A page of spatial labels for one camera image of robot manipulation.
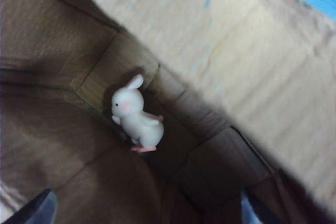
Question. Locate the white pink rabbit doll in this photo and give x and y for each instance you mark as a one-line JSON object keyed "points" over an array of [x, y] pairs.
{"points": [[139, 121]]}

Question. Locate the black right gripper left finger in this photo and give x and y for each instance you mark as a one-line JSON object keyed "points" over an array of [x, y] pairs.
{"points": [[36, 211]]}

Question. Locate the brown cardboard box marked BOX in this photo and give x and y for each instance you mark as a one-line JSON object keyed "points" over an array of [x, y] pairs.
{"points": [[236, 51]]}

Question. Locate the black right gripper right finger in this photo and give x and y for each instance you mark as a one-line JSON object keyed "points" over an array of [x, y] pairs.
{"points": [[254, 213]]}

